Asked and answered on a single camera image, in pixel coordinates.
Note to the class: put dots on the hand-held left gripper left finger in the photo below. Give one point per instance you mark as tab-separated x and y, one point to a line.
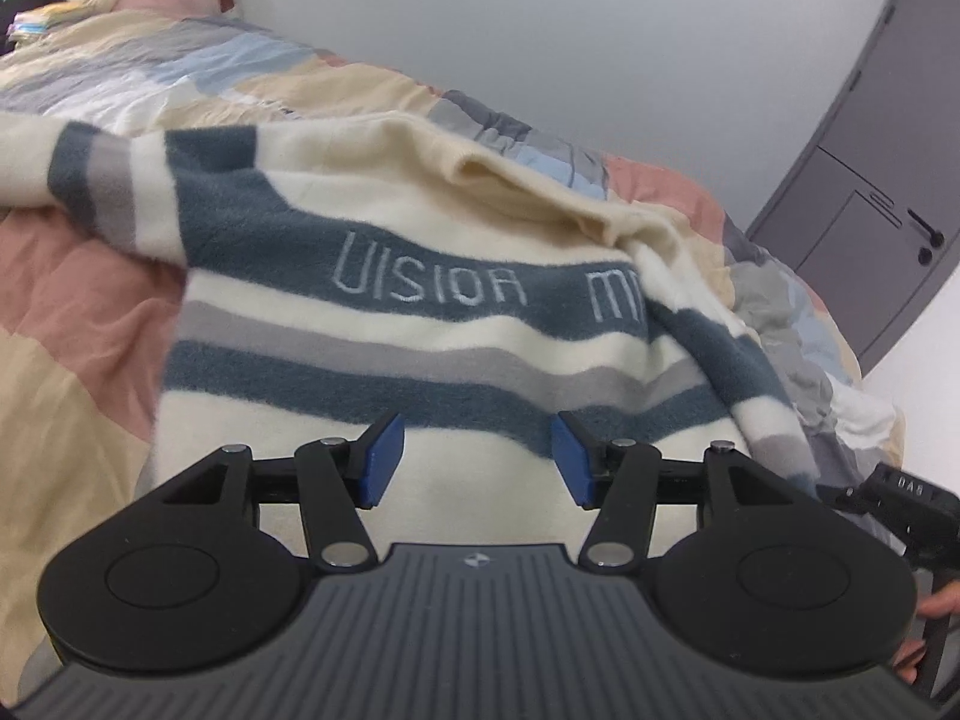
379	457

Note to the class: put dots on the stack of books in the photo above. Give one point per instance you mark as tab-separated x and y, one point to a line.
37	21

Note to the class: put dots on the cream striped fleece sweater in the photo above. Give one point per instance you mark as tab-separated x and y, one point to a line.
450	345

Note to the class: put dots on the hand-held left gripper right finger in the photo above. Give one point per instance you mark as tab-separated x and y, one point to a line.
576	457

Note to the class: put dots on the grey door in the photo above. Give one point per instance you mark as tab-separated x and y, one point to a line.
862	165

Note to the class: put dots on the patchwork quilt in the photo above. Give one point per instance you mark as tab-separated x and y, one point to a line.
75	390

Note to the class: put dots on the person's right hand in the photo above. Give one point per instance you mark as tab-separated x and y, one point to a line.
952	607

